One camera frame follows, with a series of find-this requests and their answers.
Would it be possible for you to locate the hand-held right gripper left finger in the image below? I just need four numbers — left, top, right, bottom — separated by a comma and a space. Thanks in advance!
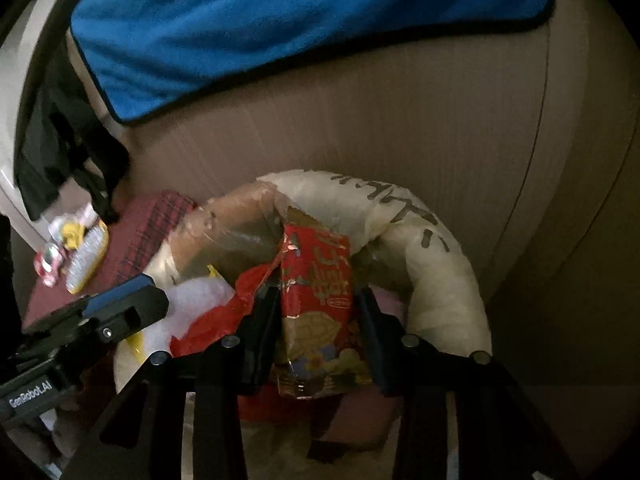
65, 285, 283, 480

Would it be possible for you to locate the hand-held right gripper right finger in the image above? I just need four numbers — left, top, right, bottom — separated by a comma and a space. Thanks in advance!
352, 287, 576, 480

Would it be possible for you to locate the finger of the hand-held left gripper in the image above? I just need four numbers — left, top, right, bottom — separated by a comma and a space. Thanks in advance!
22, 274, 170, 357

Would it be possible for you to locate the red plastic bag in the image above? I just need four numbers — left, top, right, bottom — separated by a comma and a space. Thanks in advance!
170, 265, 281, 356

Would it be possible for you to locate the round glittery coaster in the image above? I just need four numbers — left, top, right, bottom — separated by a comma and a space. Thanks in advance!
65, 220, 110, 295

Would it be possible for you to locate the white tissue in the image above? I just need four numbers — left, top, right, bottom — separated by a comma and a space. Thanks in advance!
164, 280, 237, 341

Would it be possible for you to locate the red snack packet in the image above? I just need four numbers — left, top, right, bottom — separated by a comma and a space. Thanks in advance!
272, 220, 375, 401

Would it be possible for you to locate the yellowish bin liner bag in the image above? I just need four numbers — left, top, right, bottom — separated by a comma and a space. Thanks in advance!
150, 170, 493, 361

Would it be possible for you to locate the red checked cloth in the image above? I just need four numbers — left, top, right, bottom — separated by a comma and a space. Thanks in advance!
22, 190, 198, 331

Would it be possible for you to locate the black fabric bag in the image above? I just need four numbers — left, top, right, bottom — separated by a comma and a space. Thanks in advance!
15, 50, 133, 223

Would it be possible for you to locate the blue towel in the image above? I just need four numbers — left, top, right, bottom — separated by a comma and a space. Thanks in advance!
70, 0, 558, 126

